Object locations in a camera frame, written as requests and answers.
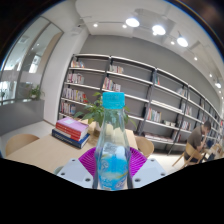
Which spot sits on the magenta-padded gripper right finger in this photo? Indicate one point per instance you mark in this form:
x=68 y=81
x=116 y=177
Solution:
x=148 y=171

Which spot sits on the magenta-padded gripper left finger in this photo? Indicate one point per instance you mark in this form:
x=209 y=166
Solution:
x=75 y=173

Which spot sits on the clear bottle with blue cap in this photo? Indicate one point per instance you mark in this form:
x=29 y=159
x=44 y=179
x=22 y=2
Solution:
x=112 y=166

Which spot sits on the light wooden chair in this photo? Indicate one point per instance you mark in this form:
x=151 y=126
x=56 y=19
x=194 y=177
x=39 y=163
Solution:
x=18 y=143
x=146 y=146

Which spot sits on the dark blue book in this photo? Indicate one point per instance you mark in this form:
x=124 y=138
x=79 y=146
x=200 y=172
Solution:
x=68 y=139

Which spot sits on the red book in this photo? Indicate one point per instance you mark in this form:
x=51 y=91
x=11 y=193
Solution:
x=68 y=131

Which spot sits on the pink-covered book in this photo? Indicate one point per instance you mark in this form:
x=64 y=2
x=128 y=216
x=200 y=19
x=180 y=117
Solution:
x=73 y=124

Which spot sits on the group of wooden chairs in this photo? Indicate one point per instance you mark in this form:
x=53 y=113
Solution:
x=196 y=156

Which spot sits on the person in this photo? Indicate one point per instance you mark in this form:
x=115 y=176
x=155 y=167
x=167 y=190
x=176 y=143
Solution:
x=196 y=140

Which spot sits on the green potted plant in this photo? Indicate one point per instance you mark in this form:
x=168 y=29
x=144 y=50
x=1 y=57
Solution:
x=93 y=111

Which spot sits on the grey bookshelf unit with books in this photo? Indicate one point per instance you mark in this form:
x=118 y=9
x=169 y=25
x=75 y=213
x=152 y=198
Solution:
x=133 y=86

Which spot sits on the small potted plant by window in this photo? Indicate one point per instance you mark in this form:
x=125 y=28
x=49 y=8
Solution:
x=35 y=92

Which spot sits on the group of ceiling lights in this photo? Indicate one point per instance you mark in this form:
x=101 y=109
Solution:
x=158 y=30

